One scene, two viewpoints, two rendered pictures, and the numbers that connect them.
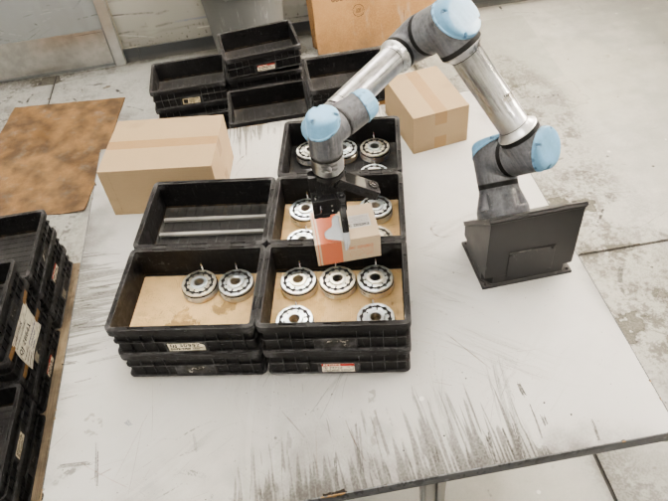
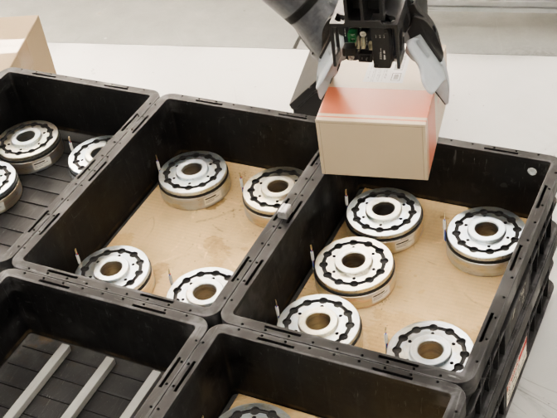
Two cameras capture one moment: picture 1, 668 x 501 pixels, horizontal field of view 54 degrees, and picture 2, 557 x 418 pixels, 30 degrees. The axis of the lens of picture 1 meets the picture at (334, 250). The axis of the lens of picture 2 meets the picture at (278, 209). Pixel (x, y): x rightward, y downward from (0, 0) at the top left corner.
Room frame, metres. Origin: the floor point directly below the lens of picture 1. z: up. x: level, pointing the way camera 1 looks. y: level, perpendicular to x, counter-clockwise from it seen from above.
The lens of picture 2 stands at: (0.90, 0.92, 1.76)
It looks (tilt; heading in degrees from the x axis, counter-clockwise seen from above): 39 degrees down; 294
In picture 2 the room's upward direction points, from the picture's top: 9 degrees counter-clockwise
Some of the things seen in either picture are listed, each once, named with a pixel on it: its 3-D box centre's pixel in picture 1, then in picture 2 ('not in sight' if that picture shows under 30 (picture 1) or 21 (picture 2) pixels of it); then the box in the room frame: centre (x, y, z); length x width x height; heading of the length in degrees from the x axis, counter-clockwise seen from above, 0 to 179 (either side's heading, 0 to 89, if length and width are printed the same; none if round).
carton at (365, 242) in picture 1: (345, 234); (385, 108); (1.17, -0.03, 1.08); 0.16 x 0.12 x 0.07; 93
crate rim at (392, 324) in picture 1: (334, 283); (400, 240); (1.15, 0.01, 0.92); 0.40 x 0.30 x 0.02; 83
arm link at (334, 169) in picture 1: (327, 163); not in sight; (1.17, -0.01, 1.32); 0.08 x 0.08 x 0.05
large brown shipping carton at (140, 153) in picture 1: (169, 164); not in sight; (1.93, 0.56, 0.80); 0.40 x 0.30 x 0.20; 84
